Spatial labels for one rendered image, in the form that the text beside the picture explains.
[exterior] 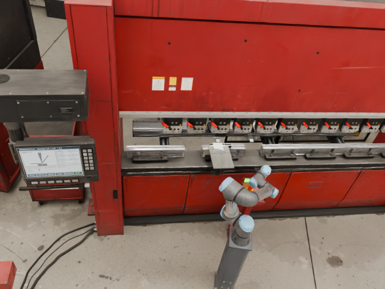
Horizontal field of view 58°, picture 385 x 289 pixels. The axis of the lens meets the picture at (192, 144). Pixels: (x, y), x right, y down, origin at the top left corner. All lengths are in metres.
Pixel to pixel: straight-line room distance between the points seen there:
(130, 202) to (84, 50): 1.64
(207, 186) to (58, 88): 1.76
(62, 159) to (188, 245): 1.77
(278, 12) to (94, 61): 1.21
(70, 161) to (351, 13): 2.07
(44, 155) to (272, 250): 2.44
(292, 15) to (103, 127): 1.49
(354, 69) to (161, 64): 1.47
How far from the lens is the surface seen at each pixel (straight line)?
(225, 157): 3.00
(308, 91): 2.93
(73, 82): 2.08
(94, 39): 2.18
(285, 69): 2.72
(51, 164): 2.34
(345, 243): 4.14
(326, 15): 2.61
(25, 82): 2.12
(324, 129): 3.29
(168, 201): 3.39
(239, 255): 2.86
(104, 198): 3.15
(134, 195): 3.29
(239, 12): 2.38
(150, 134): 3.23
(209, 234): 3.69
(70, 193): 3.72
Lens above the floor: 3.09
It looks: 43 degrees down
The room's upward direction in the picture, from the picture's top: 9 degrees clockwise
